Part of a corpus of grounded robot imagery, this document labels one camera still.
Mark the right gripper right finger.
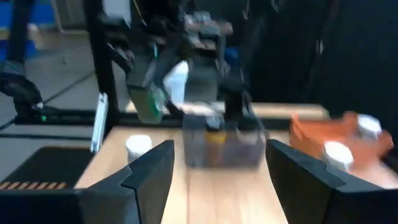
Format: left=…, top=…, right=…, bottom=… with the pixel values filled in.
left=265, top=138, right=398, bottom=224

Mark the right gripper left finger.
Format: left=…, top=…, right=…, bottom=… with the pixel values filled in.
left=0, top=139, right=175, bottom=224

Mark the everything bagel jar white lid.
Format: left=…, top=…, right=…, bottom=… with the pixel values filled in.
left=323, top=141, right=354, bottom=172

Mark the white lid spice jar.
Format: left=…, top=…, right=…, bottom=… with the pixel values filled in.
left=125, top=134, right=153, bottom=162

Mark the orange plastic bin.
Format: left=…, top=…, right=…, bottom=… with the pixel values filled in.
left=289, top=111, right=398, bottom=190

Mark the black lid spice jar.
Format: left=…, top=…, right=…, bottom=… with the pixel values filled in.
left=231, top=119, right=266, bottom=164

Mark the grey translucent plastic bin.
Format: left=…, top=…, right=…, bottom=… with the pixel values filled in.
left=182, top=113, right=269, bottom=169

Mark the black hazard striped floor mat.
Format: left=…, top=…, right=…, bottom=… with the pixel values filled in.
left=0, top=146, right=94, bottom=190

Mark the black curtain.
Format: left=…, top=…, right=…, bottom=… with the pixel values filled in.
left=245, top=0, right=398, bottom=118

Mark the black floor device green light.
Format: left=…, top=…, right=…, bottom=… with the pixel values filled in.
left=0, top=71, right=46, bottom=123

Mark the blue storage rack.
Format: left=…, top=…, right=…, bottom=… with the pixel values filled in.
left=0, top=0, right=58, bottom=60

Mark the white strip on frame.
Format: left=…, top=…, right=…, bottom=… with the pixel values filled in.
left=90, top=92, right=109, bottom=154

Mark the black aluminium table frame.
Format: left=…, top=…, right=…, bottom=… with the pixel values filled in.
left=14, top=0, right=312, bottom=138

